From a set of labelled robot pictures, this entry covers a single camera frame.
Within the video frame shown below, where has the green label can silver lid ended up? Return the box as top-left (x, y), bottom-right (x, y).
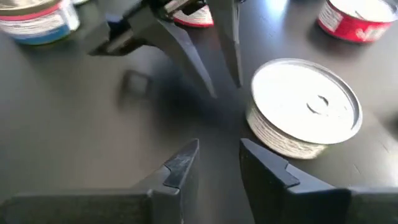
top-left (245, 57), bottom-right (364, 160)

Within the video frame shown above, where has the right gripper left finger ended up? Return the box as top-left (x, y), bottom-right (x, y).
top-left (0, 138), bottom-right (200, 224)

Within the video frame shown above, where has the black table mat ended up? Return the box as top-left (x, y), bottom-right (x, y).
top-left (0, 0), bottom-right (398, 224)

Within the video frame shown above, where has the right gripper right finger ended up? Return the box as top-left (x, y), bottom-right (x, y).
top-left (239, 138), bottom-right (398, 224)

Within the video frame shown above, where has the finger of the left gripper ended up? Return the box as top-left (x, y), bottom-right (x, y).
top-left (155, 21), bottom-right (218, 99)
top-left (208, 0), bottom-right (244, 88)

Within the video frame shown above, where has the red white blue label can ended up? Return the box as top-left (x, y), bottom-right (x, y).
top-left (0, 0), bottom-right (81, 46)

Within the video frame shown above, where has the red label can silver lid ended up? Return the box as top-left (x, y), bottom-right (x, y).
top-left (172, 4), bottom-right (215, 29)
top-left (317, 0), bottom-right (398, 44)

